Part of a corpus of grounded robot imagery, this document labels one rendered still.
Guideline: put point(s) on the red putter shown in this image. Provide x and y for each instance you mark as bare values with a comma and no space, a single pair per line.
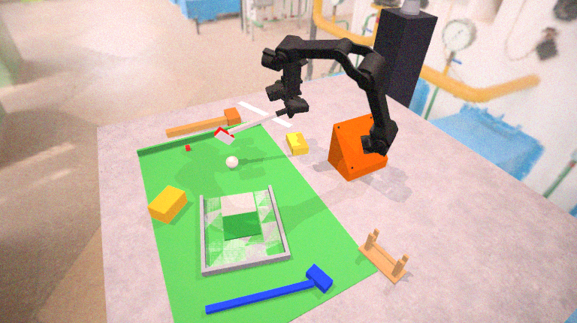
228,137

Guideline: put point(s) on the white flat bar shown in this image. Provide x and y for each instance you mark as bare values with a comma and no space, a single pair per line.
261,112

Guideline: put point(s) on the green flat mat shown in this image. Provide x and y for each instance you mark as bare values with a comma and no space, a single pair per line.
313,233

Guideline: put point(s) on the white golf ball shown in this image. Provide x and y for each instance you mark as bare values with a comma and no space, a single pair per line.
231,162

